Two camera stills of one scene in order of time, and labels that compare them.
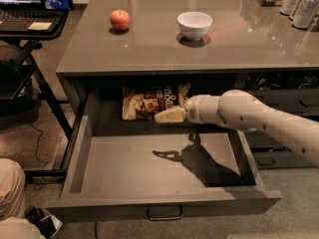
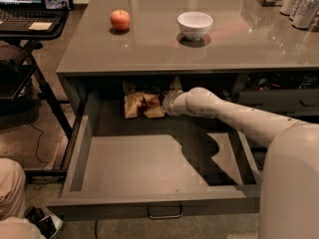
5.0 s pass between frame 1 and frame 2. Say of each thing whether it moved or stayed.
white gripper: moved
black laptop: stayed
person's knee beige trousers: stayed
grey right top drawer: stayed
